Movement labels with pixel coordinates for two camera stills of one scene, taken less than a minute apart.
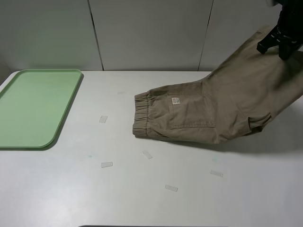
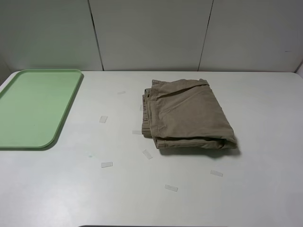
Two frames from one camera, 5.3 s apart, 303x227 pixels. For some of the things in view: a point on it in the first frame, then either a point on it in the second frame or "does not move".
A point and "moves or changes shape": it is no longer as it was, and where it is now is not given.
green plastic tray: [33, 105] does not move
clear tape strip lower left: [106, 164] does not move
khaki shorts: [241, 96] moves or changes shape
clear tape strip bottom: [171, 187] does not move
